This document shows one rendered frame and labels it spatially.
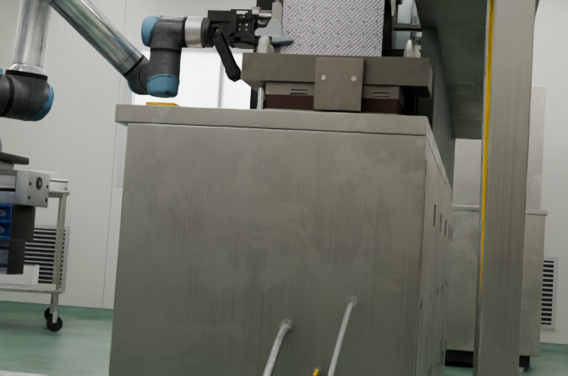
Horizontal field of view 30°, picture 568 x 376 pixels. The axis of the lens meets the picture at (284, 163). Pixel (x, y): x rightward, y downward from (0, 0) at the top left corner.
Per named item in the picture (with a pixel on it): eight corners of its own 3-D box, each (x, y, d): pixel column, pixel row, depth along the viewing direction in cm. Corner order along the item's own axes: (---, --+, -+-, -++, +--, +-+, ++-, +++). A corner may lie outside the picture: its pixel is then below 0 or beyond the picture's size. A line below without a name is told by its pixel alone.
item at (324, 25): (279, 73, 247) (284, -4, 248) (379, 77, 242) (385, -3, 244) (279, 73, 246) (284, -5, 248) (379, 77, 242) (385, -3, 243)
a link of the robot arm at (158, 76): (167, 101, 259) (171, 57, 260) (183, 96, 249) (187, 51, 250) (137, 97, 256) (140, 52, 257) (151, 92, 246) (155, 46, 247)
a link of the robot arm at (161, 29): (148, 52, 257) (150, 19, 257) (192, 54, 255) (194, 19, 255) (138, 46, 249) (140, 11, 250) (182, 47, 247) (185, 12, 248)
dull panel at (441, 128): (444, 193, 460) (447, 138, 462) (452, 193, 460) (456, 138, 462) (416, 131, 241) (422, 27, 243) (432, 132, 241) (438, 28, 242)
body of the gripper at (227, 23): (254, 8, 245) (204, 8, 247) (252, 46, 244) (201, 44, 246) (261, 16, 252) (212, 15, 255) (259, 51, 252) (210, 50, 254)
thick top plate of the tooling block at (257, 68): (255, 91, 243) (257, 65, 244) (431, 97, 236) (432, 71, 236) (240, 79, 227) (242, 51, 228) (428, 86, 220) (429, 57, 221)
